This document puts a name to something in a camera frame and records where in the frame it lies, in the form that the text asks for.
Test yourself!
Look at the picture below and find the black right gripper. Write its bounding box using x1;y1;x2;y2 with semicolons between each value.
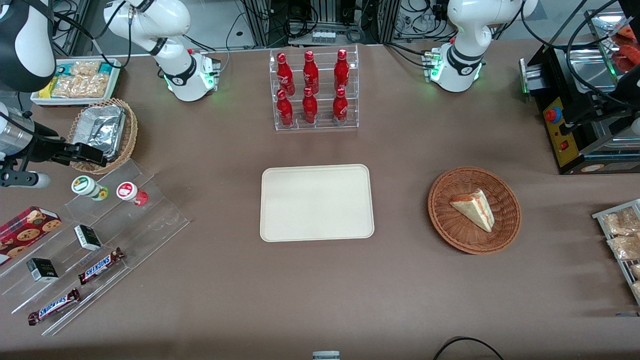
22;125;108;168

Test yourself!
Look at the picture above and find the green-lidded yogurt cup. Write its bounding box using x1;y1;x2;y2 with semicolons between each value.
71;176;109;202

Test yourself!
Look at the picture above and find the tray of packaged snacks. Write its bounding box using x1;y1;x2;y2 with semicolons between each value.
592;199;640;306

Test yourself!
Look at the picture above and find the beige plastic tray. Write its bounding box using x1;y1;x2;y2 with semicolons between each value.
259;164;375;243

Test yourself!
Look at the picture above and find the aluminium foil container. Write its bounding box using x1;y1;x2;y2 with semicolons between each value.
67;104;127;163

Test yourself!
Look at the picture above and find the light wicker basket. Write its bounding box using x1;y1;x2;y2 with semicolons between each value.
66;98;139;175

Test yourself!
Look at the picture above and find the black and yellow machine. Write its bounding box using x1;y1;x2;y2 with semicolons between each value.
519;10;640;176

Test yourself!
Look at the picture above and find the red-lidded yogurt cup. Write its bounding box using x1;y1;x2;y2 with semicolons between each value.
116;182;149;207

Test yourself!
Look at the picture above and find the clear rice cracker bag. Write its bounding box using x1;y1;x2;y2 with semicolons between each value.
51;61;110;99

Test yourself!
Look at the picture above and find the white snack bin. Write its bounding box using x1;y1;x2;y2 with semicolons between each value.
31;58;123;108

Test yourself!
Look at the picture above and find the small black box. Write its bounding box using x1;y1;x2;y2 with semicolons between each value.
26;258;60;283
74;224;103;251

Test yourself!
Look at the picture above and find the clear acrylic stepped shelf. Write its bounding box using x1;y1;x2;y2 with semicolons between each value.
0;159;191;337

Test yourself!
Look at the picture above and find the red cookie box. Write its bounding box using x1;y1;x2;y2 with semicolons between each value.
0;206;63;267

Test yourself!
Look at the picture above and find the Snickers chocolate bar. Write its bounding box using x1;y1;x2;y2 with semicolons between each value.
78;247;125;286
27;288;81;326

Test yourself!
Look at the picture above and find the clear snack bag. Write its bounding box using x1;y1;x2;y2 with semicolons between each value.
601;207;640;236
607;234;640;261

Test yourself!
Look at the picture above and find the wrapped triangle sandwich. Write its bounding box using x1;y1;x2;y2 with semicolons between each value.
449;188;496;233

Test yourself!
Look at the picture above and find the round brown wicker basket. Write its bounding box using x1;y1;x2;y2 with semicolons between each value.
427;166;522;255

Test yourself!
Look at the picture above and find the red cola bottle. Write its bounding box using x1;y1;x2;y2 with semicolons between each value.
276;52;296;96
302;87;318;125
334;49;350;93
303;50;320;95
276;89;294;127
332;87;349;126

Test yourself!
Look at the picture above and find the clear acrylic bottle rack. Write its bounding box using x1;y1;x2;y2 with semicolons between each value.
269;45;360;132

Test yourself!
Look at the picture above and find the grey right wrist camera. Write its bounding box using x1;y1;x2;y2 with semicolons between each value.
0;156;51;189

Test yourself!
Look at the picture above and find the black cable loop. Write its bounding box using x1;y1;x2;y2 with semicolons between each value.
432;337;506;360

